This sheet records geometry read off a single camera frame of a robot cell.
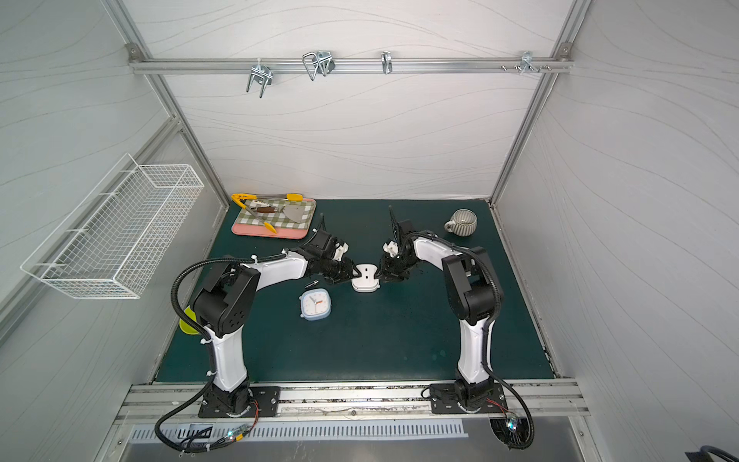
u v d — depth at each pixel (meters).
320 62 0.76
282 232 1.10
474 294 0.53
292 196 1.19
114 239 0.69
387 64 0.78
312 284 0.95
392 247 0.93
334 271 0.84
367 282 0.93
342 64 0.77
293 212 1.16
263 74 0.80
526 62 0.77
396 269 0.85
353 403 0.75
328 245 0.80
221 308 0.51
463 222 1.05
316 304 0.88
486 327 0.56
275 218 1.15
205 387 0.66
